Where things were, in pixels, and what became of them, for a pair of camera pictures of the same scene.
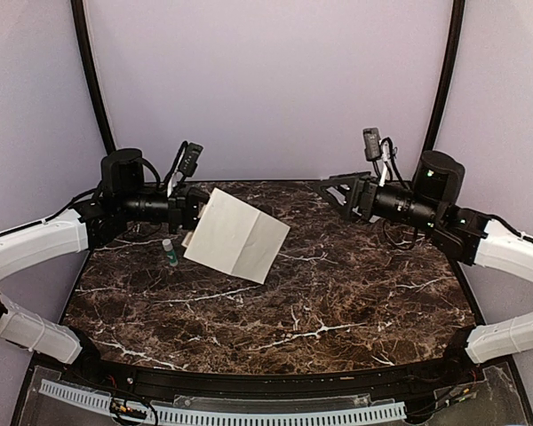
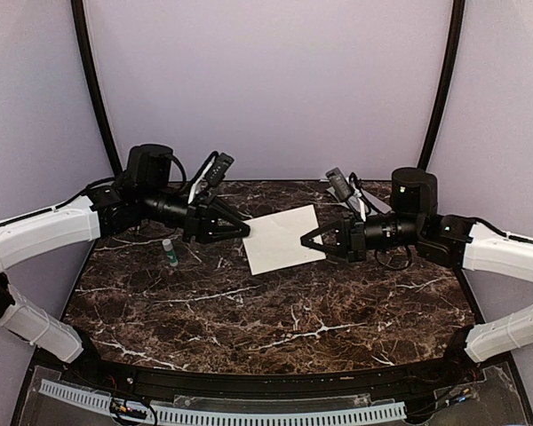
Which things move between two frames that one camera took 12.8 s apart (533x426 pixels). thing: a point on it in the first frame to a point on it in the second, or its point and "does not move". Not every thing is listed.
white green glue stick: x=171 y=252 does not move
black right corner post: x=446 y=74 does not move
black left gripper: x=183 y=209 to x=201 y=221
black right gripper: x=361 y=193 to x=354 y=237
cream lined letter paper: x=234 y=237 to x=274 y=241
